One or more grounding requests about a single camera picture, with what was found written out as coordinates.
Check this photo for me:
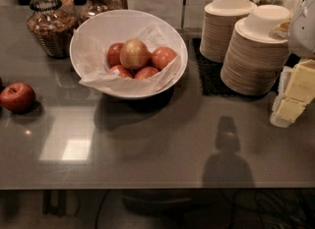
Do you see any red apple back left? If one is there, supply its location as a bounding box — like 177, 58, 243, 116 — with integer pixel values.
106, 42, 123, 67

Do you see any paper bowl stack back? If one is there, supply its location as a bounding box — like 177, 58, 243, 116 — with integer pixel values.
200, 0, 256, 63

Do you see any paper bowl stack front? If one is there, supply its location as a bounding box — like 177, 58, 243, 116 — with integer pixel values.
220, 5, 290, 96

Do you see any white ceramic bowl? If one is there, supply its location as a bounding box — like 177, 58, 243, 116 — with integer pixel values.
69, 9, 189, 100

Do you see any red apple on table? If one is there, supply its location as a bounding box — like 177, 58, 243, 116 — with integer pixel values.
0, 83, 35, 113

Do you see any red apple front middle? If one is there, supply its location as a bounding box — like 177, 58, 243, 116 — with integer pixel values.
134, 67, 159, 81

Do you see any red apple right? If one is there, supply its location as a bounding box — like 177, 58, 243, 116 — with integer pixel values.
152, 46, 177, 71

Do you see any red apple front left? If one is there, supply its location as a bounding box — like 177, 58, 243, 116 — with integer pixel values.
109, 65, 133, 79

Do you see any black mesh mat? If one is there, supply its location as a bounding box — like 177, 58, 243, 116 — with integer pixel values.
191, 37, 301, 97

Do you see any paper bowl stack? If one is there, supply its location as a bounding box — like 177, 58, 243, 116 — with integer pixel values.
220, 5, 290, 96
200, 0, 256, 63

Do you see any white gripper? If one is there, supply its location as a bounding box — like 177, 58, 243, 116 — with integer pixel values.
270, 0, 315, 128

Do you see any yellowish red top apple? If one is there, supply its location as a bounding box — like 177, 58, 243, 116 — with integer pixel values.
120, 39, 149, 70

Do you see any glass cereal jar left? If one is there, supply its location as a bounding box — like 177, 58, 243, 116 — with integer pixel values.
27, 0, 79, 58

